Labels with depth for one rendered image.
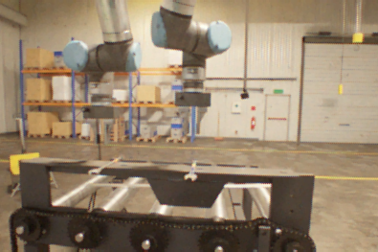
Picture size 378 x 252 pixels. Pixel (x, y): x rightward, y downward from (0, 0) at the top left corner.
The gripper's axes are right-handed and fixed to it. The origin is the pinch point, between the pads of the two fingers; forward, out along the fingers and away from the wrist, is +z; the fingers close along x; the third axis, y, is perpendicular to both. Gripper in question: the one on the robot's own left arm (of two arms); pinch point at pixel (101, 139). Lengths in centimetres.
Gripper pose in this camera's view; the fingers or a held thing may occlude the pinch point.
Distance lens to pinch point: 87.2
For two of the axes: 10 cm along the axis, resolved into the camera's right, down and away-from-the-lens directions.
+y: -1.0, 0.8, -9.9
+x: 9.9, 0.3, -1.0
